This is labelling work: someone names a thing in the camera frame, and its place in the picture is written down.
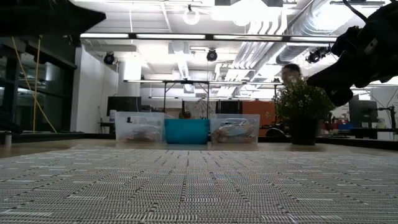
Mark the green potted plant black pot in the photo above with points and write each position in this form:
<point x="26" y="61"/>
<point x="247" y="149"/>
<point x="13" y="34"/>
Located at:
<point x="303" y="102"/>

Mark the person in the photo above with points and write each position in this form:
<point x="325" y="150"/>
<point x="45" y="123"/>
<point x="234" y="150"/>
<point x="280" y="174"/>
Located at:
<point x="290" y="73"/>

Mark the long ceiling light bar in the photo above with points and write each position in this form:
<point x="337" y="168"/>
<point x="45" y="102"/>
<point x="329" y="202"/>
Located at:
<point x="171" y="37"/>

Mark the black hanging camera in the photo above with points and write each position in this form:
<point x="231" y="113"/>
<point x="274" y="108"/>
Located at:
<point x="212" y="55"/>
<point x="315" y="56"/>
<point x="109" y="58"/>

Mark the blue red Chewy granola bar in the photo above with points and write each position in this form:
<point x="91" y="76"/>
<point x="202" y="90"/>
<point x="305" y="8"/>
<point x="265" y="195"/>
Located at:
<point x="150" y="132"/>

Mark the orange partition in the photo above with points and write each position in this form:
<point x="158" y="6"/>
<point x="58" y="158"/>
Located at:
<point x="258" y="109"/>

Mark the black metal rig frame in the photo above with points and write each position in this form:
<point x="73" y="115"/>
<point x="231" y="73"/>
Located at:
<point x="186" y="81"/>

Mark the teal plastic bin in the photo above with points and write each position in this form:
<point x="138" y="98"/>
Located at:
<point x="186" y="130"/>

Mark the silver ventilation duct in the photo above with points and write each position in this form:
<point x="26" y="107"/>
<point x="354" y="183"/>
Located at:
<point x="295" y="49"/>

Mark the black monitor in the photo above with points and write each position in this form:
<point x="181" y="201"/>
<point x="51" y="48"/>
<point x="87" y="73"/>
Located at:
<point x="122" y="105"/>
<point x="362" y="113"/>

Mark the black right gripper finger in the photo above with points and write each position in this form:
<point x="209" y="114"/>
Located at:
<point x="339" y="73"/>

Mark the grey woven table mat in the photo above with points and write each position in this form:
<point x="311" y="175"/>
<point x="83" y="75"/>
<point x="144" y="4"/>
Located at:
<point x="199" y="186"/>

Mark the round white ceiling lamp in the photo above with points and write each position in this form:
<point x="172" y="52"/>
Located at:
<point x="184" y="17"/>

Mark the white container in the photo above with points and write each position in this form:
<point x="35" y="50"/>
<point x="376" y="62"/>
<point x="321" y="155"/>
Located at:
<point x="112" y="115"/>

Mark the clear plastic bin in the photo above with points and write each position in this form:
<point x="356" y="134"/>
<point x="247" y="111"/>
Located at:
<point x="236" y="119"/>
<point x="140" y="119"/>

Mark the white post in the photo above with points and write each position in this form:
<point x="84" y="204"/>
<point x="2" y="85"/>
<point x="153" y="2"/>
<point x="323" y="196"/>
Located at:
<point x="7" y="140"/>

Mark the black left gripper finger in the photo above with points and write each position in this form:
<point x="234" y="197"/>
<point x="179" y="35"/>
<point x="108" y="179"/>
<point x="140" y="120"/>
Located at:
<point x="68" y="17"/>

